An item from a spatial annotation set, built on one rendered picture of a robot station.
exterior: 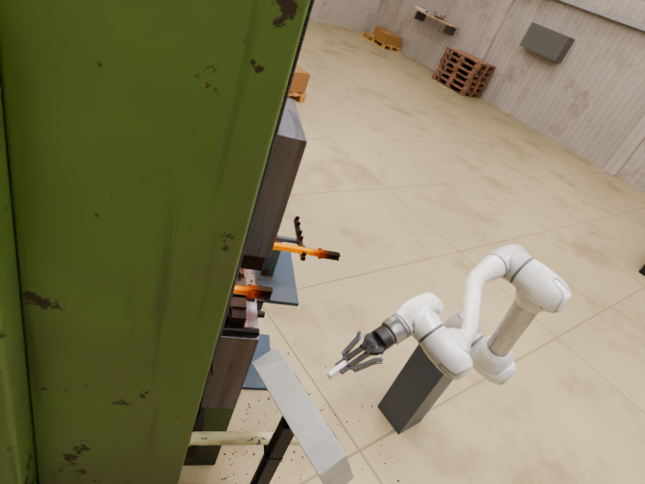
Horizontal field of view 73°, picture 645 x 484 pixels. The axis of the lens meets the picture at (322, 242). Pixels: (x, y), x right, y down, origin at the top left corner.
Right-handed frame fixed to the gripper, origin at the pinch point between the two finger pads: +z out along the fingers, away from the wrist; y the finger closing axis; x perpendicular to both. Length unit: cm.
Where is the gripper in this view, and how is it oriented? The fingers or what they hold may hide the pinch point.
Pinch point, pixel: (337, 370)
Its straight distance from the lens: 145.1
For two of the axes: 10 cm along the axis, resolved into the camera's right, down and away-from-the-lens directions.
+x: -1.2, -6.1, -7.8
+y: -5.5, -6.2, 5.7
